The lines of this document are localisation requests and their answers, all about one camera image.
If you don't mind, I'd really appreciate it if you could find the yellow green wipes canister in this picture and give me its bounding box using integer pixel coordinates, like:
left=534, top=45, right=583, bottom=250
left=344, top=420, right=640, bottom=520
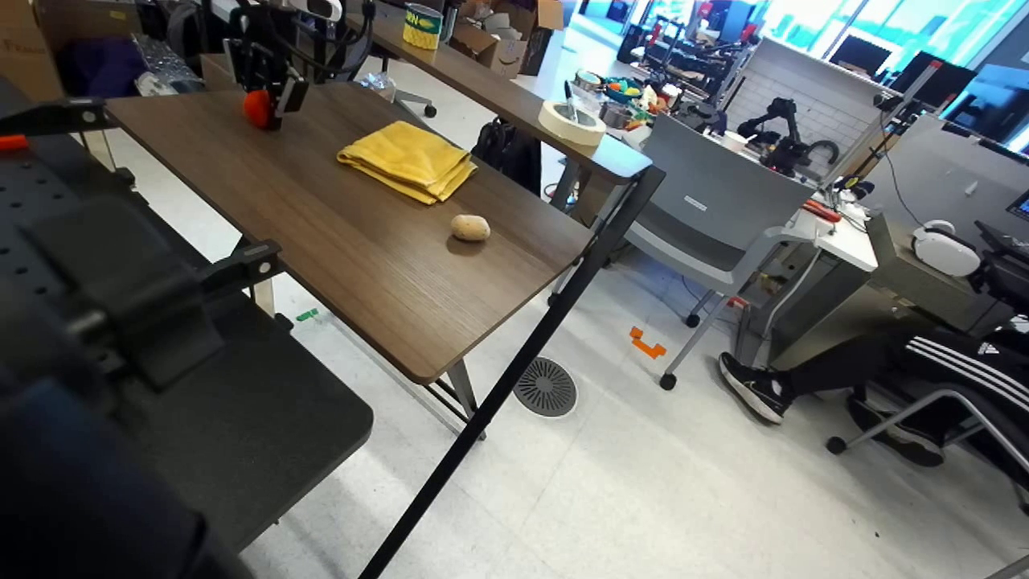
left=400, top=3, right=446, bottom=54

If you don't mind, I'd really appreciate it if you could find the grey plastic chair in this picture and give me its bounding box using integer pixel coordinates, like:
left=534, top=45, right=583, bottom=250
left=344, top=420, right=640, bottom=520
left=625, top=117, right=821, bottom=396

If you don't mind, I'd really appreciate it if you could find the brown cardboard box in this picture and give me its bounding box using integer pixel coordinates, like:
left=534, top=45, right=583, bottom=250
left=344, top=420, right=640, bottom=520
left=446, top=0, right=570, bottom=80
left=0, top=0, right=71, bottom=109

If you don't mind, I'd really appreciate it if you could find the beige potato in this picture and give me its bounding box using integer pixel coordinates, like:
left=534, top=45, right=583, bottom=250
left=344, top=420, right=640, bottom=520
left=446, top=212, right=496, bottom=249

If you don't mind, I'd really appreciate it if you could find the grey chair with metal legs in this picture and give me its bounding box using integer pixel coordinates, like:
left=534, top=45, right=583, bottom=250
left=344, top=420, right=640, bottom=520
left=828, top=387, right=1029, bottom=476

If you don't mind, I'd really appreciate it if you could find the black perforated mounting platform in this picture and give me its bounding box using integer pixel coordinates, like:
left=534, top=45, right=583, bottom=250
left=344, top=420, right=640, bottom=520
left=0, top=89, right=379, bottom=579

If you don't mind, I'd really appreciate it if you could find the round floor drain cover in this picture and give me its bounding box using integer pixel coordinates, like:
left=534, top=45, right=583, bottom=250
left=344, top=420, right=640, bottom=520
left=510, top=357, right=583, bottom=420

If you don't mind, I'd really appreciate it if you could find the red toy vegetable green stem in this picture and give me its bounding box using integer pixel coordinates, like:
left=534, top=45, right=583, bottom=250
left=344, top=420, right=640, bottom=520
left=238, top=86, right=282, bottom=136

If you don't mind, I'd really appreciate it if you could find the dark blue bag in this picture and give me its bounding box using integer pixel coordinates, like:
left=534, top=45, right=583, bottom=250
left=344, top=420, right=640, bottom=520
left=52, top=34, right=149, bottom=102

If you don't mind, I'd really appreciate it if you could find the black computer monitor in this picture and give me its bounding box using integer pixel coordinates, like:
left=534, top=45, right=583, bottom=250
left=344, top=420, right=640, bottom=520
left=821, top=34, right=890, bottom=80
left=886, top=53, right=970, bottom=114

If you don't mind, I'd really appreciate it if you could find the yellow towel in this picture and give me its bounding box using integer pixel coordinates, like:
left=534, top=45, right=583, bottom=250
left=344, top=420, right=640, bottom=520
left=335, top=120, right=480, bottom=210

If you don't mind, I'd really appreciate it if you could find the white desk partition panel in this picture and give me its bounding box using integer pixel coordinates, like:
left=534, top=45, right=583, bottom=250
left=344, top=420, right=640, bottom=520
left=713, top=40, right=896, bottom=163

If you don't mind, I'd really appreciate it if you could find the black slanted metal pole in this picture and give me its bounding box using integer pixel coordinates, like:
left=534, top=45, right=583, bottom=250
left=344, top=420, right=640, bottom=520
left=358, top=167, right=666, bottom=579

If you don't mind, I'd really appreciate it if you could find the white tape roll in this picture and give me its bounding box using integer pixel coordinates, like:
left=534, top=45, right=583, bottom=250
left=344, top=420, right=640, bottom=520
left=534, top=100, right=611, bottom=152

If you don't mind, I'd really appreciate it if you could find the seated person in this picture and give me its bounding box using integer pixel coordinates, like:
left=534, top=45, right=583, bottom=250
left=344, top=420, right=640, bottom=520
left=713, top=309, right=1029, bottom=509

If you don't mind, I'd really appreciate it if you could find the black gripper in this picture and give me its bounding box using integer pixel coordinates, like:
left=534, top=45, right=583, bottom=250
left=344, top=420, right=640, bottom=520
left=222, top=32, right=314, bottom=121

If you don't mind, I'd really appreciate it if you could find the white headset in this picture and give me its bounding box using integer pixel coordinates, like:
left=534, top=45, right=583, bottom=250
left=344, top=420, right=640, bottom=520
left=908, top=218, right=984, bottom=283

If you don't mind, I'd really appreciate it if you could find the computer monitor blue screen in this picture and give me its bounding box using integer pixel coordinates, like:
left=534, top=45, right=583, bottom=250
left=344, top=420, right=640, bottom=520
left=937, top=61, right=1029, bottom=153

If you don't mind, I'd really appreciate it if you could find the orange floor tape marker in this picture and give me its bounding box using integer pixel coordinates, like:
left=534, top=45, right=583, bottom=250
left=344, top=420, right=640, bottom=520
left=626, top=325, right=671, bottom=365

